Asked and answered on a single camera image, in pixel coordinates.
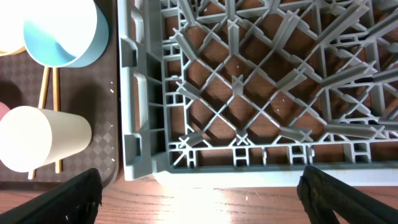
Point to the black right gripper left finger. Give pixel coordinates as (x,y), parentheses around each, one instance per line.
(75,201)

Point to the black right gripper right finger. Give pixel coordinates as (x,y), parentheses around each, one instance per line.
(323,197)

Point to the cream white cup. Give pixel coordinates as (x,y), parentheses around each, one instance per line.
(33,137)

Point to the pink white bowl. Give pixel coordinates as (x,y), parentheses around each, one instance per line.
(4,109)

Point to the light blue bowl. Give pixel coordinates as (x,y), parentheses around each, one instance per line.
(65,33)

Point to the grey dishwasher rack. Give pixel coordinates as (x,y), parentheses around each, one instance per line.
(255,91)

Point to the dark brown serving tray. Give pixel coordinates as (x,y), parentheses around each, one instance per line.
(91,92)

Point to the yellow plate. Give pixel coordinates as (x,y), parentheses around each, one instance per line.
(12,17)

